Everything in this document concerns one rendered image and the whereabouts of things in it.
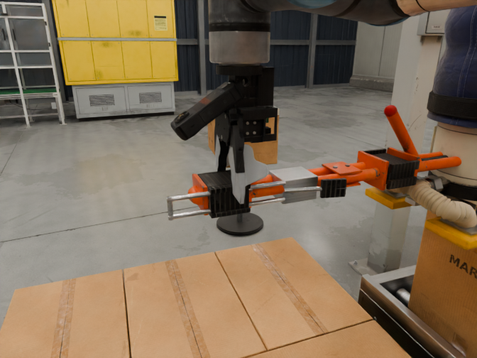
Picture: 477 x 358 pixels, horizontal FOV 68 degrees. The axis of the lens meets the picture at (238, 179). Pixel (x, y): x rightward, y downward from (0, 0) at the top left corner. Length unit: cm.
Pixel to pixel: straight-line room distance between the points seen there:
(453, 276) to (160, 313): 95
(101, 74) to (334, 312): 694
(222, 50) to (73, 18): 722
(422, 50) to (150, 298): 175
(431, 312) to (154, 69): 714
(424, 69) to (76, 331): 198
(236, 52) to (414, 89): 171
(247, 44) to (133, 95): 740
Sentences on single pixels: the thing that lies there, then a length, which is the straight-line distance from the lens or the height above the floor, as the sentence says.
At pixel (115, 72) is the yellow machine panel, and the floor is 93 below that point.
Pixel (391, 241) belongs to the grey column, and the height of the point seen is 28.
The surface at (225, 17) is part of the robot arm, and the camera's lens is 53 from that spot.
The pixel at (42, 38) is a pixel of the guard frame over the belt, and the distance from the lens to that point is 766.
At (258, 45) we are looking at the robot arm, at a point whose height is 142.
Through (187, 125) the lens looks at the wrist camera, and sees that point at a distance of 53.
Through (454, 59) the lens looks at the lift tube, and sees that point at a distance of 87.
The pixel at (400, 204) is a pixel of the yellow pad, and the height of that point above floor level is 107.
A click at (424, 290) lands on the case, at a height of 67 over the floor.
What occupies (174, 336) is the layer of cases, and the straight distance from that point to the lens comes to 127.
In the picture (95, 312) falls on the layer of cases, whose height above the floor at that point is 54.
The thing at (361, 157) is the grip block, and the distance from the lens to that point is 77.
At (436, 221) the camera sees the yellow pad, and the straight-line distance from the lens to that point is 85.
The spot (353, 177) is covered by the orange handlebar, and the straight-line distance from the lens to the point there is 69.
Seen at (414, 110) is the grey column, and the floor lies 109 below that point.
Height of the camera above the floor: 142
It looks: 20 degrees down
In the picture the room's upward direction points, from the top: straight up
